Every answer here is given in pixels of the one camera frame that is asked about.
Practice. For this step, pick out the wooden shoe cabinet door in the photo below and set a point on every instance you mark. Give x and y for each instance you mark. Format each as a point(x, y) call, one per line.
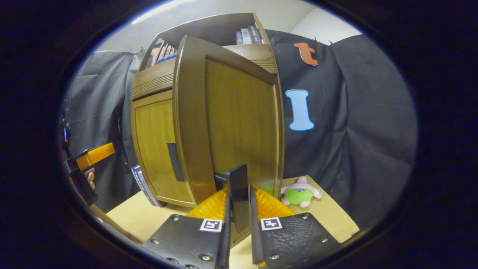
point(239, 112)
point(153, 142)

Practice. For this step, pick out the black backdrop cloth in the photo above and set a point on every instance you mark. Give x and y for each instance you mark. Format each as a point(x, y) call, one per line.
point(354, 130)

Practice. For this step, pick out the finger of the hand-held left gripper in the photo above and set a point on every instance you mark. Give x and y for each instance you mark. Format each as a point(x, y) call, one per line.
point(99, 154)

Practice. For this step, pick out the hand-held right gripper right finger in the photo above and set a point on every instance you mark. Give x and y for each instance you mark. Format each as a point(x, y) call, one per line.
point(255, 239)

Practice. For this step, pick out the wooden double-door shoe cabinet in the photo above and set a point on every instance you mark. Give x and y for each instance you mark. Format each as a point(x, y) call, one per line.
point(209, 30)

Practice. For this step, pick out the grey book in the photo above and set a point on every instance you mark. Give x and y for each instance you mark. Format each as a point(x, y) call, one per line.
point(246, 36)

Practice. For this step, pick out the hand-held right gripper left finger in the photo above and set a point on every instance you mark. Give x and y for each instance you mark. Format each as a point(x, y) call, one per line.
point(226, 243)

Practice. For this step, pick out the dark blue book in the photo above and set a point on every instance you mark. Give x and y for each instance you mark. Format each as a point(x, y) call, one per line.
point(239, 38)

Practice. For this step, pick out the blue folded towel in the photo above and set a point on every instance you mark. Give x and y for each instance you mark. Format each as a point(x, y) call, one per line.
point(168, 58)

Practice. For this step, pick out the pink and green plush toy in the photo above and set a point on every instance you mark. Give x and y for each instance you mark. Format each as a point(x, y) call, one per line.
point(298, 196)

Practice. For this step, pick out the thin printed booklet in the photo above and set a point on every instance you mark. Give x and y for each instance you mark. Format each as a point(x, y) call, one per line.
point(143, 185)

